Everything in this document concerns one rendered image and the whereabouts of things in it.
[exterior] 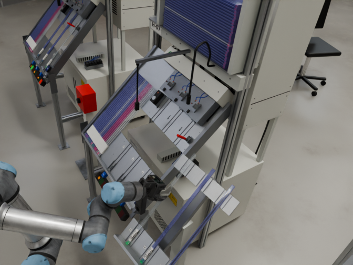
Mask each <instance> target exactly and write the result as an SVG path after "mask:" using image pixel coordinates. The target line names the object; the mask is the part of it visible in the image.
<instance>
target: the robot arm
mask: <svg viewBox="0 0 353 265"><path fill-rule="evenodd" d="M16 174H17V171H16V169H15V168H14V167H13V166H12V165H10V164H8V163H6V162H2V161H0V230H6V231H12V232H18V233H21V234H22V235H23V237H24V238H25V239H26V240H25V244H26V246H27V247H28V248H29V250H30V252H29V255H28V257H27V259H26V260H24V261H23V262H22V264H21V265H55V264H56V261H57V257H58V254H59V251H60V247H61V245H62V243H63V240H65V241H71V242H77V243H82V248H83V249H84V250H85V251H88V252H89V253H99V252H101V251H102V250H103V249H104V248H105V244H106V240H107V233H108V228H109V222H110V217H111V212H112V210H113V209H114V208H115V207H117V206H118V205H120V204H121V203H123V202H129V201H136V204H135V209H136V210H137V212H138V213H139V214H140V215H142V214H144V213H145V212H146V204H147V199H149V200H151V201H163V200H165V199H166V198H167V197H168V196H169V195H170V193H171V192H170V189H171V186H168V187H167V188H166V186H167V185H165V183H164V182H165V180H164V179H163V180H161V179H160V178H159V177H158V176H157V175H148V176H147V178H146V180H145V179H144V178H140V180H139V181H126V182H116V181H114V182H109V183H106V184H105V185H104V186H103V188H102V190H101V194H100V195H99V196H97V197H95V198H94V199H93V200H92V201H91V202H90V203H89V204H88V206H87V211H88V215H89V220H88V221H84V220H80V219H74V218H69V217H63V216H58V215H52V214H48V213H43V212H38V211H33V210H32V208H31V207H30V206H29V205H28V203H27V202H26V201H25V200H24V198H23V197H22V196H21V195H20V193H19V192H20V186H19V185H18V184H17V182H16V181H15V178H16Z"/></svg>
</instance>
